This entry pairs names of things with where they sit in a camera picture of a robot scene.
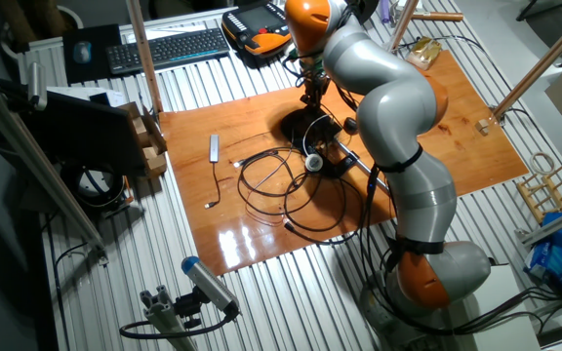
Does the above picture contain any white round USB device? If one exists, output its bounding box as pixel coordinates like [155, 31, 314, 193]
[301, 114, 334, 173]

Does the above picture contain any black cable with USB plug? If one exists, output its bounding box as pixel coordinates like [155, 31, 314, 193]
[233, 145, 348, 233]

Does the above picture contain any thin red wire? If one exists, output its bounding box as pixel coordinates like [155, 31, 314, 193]
[244, 207, 285, 229]

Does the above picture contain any grey computer mouse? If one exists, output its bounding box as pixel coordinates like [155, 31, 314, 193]
[72, 40, 93, 65]

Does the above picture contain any white pedestal box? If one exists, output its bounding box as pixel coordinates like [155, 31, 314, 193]
[456, 262, 543, 351]

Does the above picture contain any silver camera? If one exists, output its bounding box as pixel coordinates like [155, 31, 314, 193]
[26, 60, 49, 112]

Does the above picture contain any aluminium profile bar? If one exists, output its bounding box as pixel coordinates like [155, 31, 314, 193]
[519, 199, 562, 245]
[0, 67, 109, 267]

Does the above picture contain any wooden dowel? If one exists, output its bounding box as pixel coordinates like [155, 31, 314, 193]
[410, 10, 465, 23]

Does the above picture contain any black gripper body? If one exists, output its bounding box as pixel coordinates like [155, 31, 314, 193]
[302, 70, 332, 101]

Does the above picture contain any wooden rack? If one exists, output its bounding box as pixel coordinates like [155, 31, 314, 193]
[514, 165, 562, 224]

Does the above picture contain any gold foil bag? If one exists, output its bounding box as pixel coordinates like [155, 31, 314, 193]
[406, 36, 444, 72]

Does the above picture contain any black inline cable adapter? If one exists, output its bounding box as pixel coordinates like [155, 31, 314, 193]
[365, 164, 381, 197]

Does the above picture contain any thin grey cable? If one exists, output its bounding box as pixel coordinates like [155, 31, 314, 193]
[251, 127, 298, 194]

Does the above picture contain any black monitor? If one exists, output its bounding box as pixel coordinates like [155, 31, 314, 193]
[20, 90, 148, 179]

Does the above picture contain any white rope ring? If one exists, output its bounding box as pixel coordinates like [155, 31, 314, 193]
[528, 151, 558, 176]

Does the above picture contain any slim grey USB hub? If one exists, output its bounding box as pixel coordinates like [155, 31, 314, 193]
[204, 134, 223, 211]

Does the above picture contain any grey camera with blue cap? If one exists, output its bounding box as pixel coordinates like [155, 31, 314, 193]
[181, 255, 242, 317]

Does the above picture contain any black round spool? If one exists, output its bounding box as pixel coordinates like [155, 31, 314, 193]
[60, 163, 134, 214]

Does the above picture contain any thin black wire with connectors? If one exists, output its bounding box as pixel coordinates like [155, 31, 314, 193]
[236, 148, 311, 218]

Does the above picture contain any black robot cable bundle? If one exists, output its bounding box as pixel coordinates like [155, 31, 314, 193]
[357, 163, 562, 338]

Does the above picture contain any black cable with USB socket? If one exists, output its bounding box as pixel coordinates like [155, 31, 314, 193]
[283, 173, 366, 246]

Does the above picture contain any aluminium extrusion mount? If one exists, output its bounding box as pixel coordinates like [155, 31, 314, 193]
[139, 285, 199, 351]

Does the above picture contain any orange black teach pendant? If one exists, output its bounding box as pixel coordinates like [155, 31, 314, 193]
[221, 0, 295, 59]

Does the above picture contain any wooden frame post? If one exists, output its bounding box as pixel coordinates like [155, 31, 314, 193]
[490, 2, 562, 121]
[385, 0, 420, 53]
[124, 0, 165, 116]

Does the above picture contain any black camera cable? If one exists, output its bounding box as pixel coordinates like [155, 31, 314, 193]
[118, 311, 236, 341]

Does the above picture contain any black mouse pad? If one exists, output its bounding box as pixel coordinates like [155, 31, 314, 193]
[61, 23, 124, 85]

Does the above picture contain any black metal C-clamp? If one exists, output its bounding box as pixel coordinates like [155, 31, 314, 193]
[279, 106, 389, 192]

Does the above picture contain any wooden board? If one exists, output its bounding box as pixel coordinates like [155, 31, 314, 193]
[157, 48, 530, 278]

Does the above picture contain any black keyboard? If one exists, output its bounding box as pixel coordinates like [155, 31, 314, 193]
[104, 27, 231, 76]

